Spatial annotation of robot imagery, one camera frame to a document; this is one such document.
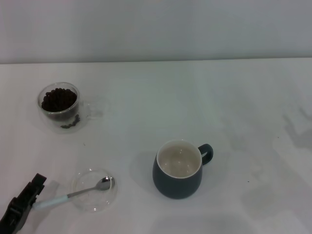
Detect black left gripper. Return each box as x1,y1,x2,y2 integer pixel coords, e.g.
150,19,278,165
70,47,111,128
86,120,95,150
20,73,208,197
0,173,47,232

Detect metal spoon with blue handle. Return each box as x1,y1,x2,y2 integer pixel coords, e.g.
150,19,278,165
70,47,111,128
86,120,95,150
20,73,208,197
32,176,112,211

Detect clear round glass saucer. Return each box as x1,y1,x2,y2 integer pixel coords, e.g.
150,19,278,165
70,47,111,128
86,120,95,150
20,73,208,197
71,167,118,213

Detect dark teal ceramic mug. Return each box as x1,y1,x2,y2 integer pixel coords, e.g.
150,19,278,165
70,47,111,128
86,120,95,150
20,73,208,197
152,139,215,200

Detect dark coffee beans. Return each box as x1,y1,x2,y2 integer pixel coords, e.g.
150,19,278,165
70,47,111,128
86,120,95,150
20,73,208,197
40,87,81,129

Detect clear double-wall glass cup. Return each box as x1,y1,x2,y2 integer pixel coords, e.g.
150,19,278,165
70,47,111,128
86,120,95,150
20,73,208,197
37,81,103,134

